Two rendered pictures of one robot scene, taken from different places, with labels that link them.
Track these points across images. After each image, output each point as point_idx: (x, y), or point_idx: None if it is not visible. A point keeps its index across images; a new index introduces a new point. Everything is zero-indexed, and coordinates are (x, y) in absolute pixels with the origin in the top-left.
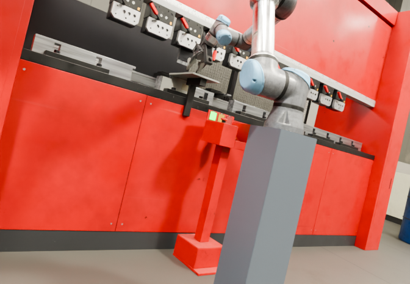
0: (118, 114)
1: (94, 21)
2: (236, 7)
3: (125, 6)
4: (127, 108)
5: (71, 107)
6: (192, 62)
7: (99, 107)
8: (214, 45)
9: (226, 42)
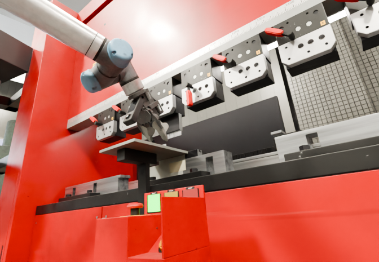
0: (80, 244)
1: (170, 142)
2: (206, 16)
3: (104, 124)
4: (87, 232)
5: (53, 248)
6: (144, 132)
7: (69, 240)
8: (135, 93)
9: (89, 84)
